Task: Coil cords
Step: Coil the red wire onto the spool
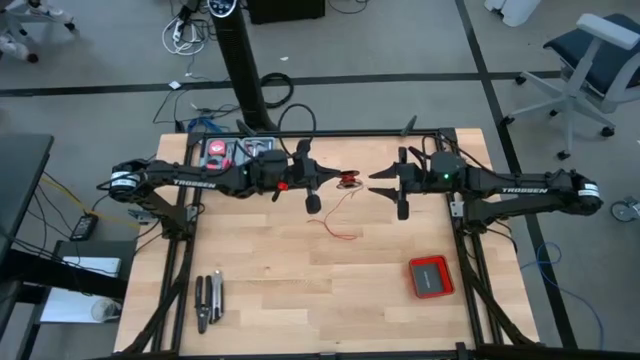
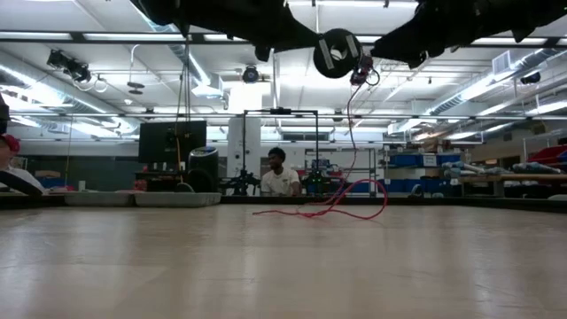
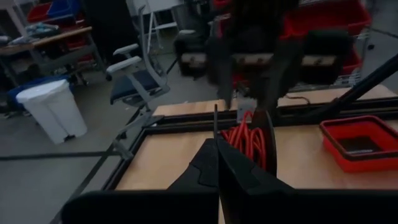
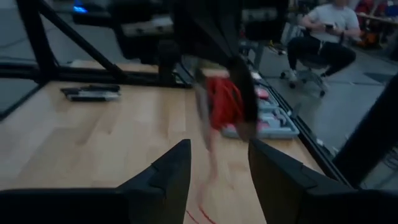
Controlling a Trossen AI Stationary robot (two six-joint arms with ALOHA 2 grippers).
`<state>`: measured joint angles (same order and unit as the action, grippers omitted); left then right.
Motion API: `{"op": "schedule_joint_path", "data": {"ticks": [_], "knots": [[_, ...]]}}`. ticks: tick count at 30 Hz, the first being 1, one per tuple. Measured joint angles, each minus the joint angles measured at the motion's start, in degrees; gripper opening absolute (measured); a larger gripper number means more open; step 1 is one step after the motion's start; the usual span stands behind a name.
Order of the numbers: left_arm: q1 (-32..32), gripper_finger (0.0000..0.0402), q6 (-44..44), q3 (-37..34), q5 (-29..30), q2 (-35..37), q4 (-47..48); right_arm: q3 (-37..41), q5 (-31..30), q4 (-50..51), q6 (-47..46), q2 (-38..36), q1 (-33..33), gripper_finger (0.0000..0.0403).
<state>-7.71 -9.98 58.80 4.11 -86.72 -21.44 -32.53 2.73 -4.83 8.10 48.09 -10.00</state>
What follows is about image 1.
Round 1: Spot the black wire stripper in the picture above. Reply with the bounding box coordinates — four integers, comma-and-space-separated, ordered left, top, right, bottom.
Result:
193, 274, 214, 335

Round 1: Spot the black aluminium table frame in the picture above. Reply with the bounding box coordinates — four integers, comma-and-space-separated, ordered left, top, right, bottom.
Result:
117, 115, 640, 360

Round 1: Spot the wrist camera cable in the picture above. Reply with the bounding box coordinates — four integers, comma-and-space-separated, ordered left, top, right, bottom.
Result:
407, 133, 516, 179
277, 103, 318, 161

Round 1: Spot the grey tool kit case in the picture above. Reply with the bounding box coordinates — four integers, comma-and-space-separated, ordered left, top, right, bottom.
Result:
198, 135, 277, 171

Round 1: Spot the white power strip with cables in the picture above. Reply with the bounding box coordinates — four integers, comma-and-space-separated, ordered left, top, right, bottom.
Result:
161, 14, 208, 57

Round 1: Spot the white flat device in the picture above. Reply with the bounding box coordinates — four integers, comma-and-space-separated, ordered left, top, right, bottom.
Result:
61, 255, 124, 279

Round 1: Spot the grey office chair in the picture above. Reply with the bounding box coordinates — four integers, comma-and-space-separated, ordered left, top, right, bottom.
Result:
0, 0, 77, 65

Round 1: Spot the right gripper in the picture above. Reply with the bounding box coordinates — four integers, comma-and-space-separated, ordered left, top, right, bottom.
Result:
368, 146, 469, 221

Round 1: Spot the white plastic object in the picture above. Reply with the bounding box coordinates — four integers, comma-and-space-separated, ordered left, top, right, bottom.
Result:
483, 0, 543, 28

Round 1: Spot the red tray with dark base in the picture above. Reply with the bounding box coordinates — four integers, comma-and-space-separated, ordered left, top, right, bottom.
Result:
407, 254, 457, 300

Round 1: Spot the black wire spool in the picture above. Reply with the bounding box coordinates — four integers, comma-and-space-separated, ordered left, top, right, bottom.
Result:
337, 168, 362, 192

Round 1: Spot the black box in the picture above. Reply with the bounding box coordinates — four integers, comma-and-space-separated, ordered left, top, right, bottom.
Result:
247, 0, 327, 26

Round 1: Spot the black tower fan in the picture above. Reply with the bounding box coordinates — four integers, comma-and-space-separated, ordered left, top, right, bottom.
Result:
206, 0, 282, 135

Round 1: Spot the white sheet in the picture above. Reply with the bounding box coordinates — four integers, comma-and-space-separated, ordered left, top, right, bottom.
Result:
38, 287, 124, 325

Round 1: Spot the clear plastic cup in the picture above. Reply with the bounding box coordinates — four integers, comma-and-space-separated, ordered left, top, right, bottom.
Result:
89, 297, 124, 323

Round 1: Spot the black coiled floor cable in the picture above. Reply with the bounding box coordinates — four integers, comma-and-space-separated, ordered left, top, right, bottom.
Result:
259, 71, 296, 109

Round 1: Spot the black power adapter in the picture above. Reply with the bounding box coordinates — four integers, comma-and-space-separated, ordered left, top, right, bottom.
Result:
69, 213, 100, 242

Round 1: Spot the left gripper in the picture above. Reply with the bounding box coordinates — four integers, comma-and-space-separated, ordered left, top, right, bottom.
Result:
244, 138, 345, 215

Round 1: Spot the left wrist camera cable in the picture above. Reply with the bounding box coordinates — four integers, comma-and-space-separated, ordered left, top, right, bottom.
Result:
277, 103, 318, 161

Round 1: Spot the black desk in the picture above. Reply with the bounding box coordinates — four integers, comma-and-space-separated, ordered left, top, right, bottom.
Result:
0, 132, 130, 360

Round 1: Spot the blue floor cable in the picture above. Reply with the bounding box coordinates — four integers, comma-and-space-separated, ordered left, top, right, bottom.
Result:
186, 115, 227, 134
518, 241, 606, 351

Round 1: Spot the yellow cable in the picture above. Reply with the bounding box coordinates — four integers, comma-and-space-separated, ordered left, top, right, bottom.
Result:
39, 172, 142, 229

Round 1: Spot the red wire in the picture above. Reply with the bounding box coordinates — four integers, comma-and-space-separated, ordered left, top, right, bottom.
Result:
307, 171, 366, 241

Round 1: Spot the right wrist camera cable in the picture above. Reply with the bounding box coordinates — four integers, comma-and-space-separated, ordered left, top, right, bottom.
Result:
407, 133, 516, 179

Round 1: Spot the small silver hammer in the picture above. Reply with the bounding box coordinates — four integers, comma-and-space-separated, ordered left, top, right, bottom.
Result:
243, 139, 269, 157

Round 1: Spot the grey caster wheel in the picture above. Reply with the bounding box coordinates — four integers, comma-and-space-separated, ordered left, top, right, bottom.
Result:
609, 196, 640, 224

